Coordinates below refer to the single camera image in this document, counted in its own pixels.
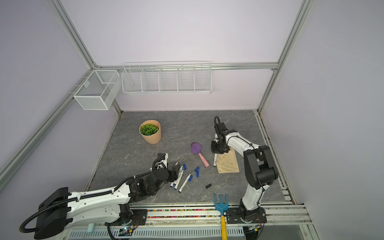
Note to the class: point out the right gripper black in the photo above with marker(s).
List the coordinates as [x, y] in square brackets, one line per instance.
[214, 150]

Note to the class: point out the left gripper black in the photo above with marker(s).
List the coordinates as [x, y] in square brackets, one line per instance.
[173, 173]

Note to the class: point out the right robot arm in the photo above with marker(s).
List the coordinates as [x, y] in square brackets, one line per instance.
[260, 166]

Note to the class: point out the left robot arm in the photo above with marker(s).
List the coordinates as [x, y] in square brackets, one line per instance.
[63, 209]

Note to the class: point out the beige work glove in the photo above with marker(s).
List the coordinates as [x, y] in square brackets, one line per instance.
[227, 163]

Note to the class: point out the beige pot with green plant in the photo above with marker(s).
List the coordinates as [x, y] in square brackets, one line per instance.
[151, 131]

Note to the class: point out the purple trowel pink handle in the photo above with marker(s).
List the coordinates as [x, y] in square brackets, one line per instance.
[196, 149]

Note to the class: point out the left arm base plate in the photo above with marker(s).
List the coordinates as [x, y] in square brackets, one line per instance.
[136, 217]

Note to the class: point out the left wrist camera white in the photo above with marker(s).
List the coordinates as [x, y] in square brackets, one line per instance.
[162, 161]

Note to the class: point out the teal rake yellow handle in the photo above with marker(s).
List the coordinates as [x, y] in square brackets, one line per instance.
[222, 207]

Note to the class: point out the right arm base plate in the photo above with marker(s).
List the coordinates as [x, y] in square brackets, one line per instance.
[242, 216]

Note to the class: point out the white wire shelf basket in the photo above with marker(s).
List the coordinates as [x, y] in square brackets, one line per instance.
[167, 77]

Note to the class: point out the white wire mesh box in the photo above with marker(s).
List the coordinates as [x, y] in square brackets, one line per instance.
[99, 90]

